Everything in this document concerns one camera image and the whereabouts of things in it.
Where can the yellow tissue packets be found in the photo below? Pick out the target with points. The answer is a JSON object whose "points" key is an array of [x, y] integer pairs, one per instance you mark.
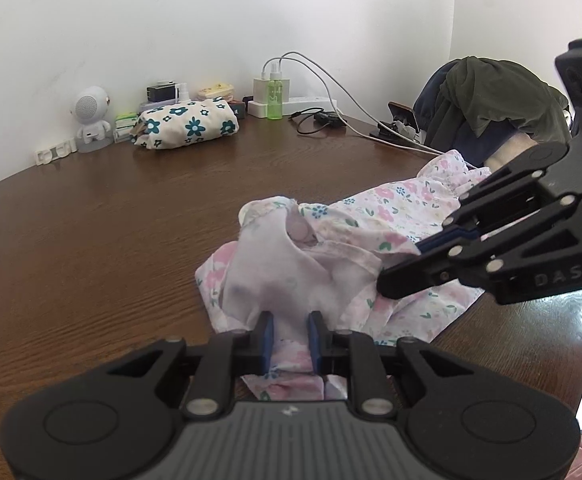
{"points": [[214, 91]]}

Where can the white power strip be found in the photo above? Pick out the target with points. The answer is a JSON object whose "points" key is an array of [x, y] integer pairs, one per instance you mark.
{"points": [[303, 105]]}

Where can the white robot speaker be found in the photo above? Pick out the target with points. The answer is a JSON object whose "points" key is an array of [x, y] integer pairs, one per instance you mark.
{"points": [[91, 115]]}

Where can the folded white teal-flower garment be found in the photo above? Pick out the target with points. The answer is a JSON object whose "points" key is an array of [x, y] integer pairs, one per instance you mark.
{"points": [[186, 125]]}

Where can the green spray bottle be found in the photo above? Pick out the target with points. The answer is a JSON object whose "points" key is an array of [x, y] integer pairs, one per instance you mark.
{"points": [[274, 97]]}

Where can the olive green jacket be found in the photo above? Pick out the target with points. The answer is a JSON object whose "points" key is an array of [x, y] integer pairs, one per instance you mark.
{"points": [[501, 95]]}

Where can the white charger adapter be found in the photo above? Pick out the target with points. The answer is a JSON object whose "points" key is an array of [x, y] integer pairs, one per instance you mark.
{"points": [[261, 90]]}

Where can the black and red box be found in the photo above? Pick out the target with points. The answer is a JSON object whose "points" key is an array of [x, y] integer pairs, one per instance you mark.
{"points": [[240, 108]]}

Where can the white chair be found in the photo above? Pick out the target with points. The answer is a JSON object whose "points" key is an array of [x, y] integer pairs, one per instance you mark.
{"points": [[513, 152]]}

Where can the pink floral dress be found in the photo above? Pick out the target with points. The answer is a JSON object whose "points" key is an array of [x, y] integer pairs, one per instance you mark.
{"points": [[406, 200]]}

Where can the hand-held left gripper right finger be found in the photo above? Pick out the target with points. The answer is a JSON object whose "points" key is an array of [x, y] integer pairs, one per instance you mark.
{"points": [[313, 340]]}

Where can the black phone clamp stand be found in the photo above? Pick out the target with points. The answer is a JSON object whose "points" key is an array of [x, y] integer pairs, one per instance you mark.
{"points": [[391, 133]]}

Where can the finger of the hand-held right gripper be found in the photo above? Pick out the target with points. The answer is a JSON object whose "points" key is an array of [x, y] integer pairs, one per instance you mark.
{"points": [[441, 241], [406, 280]]}

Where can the brown-backed phone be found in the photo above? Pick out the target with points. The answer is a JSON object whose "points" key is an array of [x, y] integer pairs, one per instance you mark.
{"points": [[406, 115]]}

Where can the white plastic clip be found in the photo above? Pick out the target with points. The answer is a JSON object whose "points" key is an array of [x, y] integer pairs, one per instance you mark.
{"points": [[55, 153]]}

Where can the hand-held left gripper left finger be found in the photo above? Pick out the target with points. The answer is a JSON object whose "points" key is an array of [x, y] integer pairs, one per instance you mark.
{"points": [[267, 340]]}

